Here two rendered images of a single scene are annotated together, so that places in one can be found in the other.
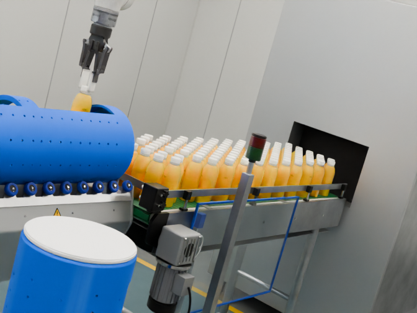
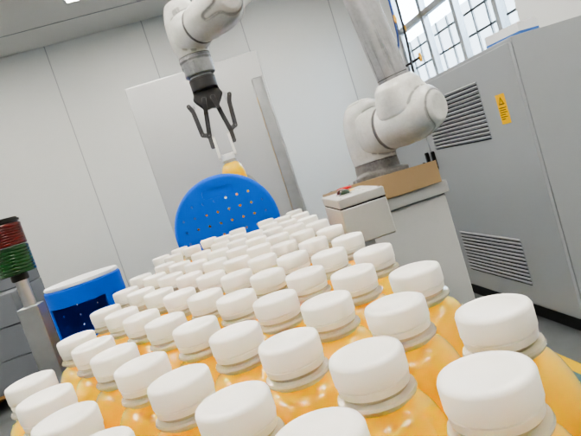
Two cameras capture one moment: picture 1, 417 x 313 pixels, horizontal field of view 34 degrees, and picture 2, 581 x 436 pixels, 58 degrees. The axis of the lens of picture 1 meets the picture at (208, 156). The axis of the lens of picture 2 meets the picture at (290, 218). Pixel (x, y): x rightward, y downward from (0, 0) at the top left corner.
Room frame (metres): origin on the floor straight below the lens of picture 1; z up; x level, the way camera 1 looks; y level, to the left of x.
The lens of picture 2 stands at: (3.69, -0.38, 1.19)
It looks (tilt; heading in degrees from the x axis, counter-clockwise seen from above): 5 degrees down; 141
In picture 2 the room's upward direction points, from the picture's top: 18 degrees counter-clockwise
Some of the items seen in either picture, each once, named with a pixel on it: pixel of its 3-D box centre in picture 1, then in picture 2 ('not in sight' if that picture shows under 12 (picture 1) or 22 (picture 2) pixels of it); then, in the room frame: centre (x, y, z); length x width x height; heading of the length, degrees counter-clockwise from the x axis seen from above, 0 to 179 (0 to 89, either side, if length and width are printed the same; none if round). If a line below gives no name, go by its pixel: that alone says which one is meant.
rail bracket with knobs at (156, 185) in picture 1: (152, 197); not in sight; (2.47, 0.16, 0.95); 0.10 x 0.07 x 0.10; 55
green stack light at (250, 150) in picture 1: (254, 153); (13, 260); (2.66, -0.17, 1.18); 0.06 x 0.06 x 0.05
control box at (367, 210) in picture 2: not in sight; (355, 213); (2.89, 0.47, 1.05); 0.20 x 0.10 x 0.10; 145
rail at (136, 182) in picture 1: (122, 176); not in sight; (2.61, 0.30, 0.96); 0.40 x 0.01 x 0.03; 55
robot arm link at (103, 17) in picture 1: (104, 17); (198, 67); (2.45, 0.48, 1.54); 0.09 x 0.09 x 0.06
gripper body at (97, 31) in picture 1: (98, 38); (206, 92); (2.45, 0.48, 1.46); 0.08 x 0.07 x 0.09; 55
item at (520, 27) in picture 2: not in sight; (511, 35); (2.48, 2.35, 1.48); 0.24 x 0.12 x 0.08; 157
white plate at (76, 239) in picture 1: (81, 238); (81, 278); (1.61, 0.24, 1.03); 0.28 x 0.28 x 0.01
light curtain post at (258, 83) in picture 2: not in sight; (304, 228); (1.52, 1.47, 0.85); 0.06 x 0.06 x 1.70; 55
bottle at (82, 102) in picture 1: (79, 114); (239, 188); (2.45, 0.49, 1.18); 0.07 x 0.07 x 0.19
